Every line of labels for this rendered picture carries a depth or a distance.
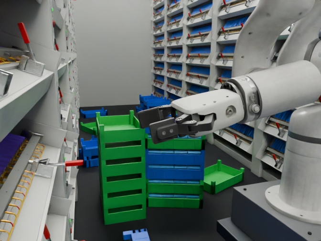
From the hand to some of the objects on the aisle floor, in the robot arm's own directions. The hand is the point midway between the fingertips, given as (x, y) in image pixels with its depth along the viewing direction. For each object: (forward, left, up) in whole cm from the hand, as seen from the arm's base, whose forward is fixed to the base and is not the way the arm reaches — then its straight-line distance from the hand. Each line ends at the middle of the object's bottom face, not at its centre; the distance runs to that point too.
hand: (149, 125), depth 46 cm
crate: (-39, -88, -65) cm, 116 cm away
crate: (-71, -101, -63) cm, 139 cm away
